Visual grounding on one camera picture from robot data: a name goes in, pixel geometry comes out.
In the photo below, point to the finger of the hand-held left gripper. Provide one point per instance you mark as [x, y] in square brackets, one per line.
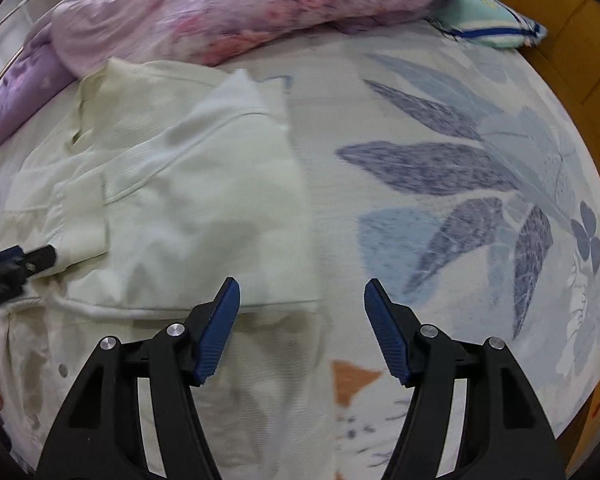
[27, 262]

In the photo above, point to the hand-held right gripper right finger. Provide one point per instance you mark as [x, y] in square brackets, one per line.
[385, 327]

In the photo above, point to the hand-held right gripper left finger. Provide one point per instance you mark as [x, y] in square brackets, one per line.
[219, 327]

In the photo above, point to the cream button shirt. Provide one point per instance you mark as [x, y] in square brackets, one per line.
[180, 185]

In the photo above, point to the purple blanket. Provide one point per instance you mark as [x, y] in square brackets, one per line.
[15, 95]

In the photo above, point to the blue leaf print bed sheet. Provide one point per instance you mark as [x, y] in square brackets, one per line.
[430, 110]

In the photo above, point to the pink floral quilt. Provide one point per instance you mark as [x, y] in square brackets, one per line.
[230, 5]

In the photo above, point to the light green striped pillow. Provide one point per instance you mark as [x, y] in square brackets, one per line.
[480, 17]

